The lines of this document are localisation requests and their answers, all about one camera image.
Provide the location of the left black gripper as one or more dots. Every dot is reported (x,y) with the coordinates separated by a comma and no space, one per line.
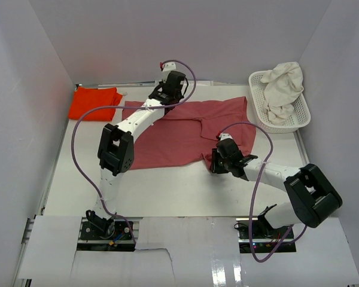
(163,84)

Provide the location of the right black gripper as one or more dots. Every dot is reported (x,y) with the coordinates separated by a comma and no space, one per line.
(215,169)

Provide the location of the pink t-shirt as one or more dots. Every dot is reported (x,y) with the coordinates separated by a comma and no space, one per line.
(188,133)

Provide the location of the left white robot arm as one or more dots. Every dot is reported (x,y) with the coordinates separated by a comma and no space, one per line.
(116,147)

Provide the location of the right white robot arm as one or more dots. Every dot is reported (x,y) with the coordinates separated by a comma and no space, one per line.
(312,197)

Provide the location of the papers at table back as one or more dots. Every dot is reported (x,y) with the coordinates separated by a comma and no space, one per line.
(191,83)

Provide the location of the folded orange t-shirt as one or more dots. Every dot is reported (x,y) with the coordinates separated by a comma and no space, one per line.
(86,99)

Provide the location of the white perforated plastic basket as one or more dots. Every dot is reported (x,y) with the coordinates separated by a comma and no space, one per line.
(300,117)

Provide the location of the white t-shirt in basket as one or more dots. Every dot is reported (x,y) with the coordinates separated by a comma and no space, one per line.
(284,85)

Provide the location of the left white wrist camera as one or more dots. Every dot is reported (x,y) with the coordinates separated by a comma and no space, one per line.
(166,68)

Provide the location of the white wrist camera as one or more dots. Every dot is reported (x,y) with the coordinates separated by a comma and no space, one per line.
(223,136)
(166,68)

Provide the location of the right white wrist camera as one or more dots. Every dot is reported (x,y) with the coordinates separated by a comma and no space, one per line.
(223,136)

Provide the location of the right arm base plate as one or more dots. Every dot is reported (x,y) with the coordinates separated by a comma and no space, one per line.
(263,242)

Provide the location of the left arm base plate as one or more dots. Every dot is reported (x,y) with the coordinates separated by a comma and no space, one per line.
(117,238)

